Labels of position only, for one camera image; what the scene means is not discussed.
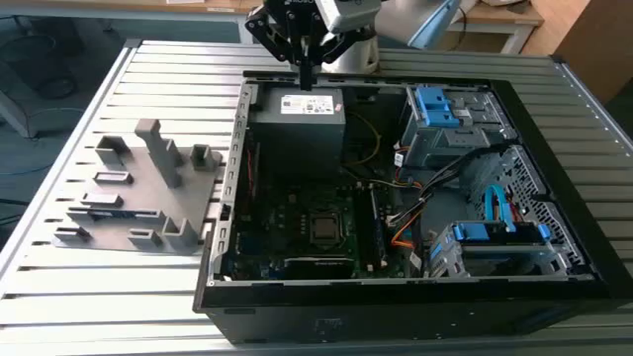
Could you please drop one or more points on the grey parts rack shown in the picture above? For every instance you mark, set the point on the grey parts rack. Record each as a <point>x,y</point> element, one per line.
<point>149,207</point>

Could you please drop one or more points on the black graphics card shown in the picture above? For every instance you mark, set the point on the black graphics card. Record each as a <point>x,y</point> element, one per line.
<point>322,267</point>

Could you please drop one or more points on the long wooden desk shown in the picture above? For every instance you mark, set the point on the long wooden desk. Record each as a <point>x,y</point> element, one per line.
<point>149,6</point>

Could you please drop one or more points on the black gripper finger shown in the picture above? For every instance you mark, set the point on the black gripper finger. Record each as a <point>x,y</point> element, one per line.
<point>267,37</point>
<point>346,41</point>

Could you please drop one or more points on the brown wooden cabinet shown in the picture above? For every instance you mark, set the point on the brown wooden cabinet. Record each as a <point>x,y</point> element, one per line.
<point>603,44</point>

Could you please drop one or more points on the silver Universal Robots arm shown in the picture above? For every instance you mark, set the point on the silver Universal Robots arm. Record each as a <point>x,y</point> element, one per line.
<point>397,18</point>

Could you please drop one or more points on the grey metal disk bay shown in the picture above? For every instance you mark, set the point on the grey metal disk bay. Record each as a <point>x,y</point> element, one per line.
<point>501,256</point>

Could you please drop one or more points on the dark green motherboard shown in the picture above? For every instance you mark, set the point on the dark green motherboard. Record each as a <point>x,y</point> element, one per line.
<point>278,230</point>

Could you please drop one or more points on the white table leg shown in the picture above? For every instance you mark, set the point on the white table leg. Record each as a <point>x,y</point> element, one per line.
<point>21,118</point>

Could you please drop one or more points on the silver CPU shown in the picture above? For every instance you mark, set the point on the silver CPU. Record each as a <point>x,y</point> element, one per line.
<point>326,228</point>

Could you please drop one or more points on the CPU socket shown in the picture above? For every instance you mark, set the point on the CPU socket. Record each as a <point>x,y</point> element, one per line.
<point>327,245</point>

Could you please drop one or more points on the grey power supply unit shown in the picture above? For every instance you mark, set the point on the grey power supply unit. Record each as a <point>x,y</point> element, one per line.
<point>297,141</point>

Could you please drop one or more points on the black open PC case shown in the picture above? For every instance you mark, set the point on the black open PC case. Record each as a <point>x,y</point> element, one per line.
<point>397,319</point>

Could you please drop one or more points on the blue disk carrier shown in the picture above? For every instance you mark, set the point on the blue disk carrier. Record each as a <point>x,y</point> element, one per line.
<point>433,102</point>

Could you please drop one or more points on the wooden desk white frame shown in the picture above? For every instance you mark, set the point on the wooden desk white frame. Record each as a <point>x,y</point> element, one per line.
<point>501,16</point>

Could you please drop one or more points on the white paper sheet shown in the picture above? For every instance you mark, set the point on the white paper sheet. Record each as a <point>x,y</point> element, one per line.
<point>185,1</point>

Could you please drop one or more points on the black disk in blue carrier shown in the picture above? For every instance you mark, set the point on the black disk in blue carrier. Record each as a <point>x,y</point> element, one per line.
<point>473,231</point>

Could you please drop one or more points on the grey metal drive cage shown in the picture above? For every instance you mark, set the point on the grey metal drive cage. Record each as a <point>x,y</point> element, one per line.
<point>461,144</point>

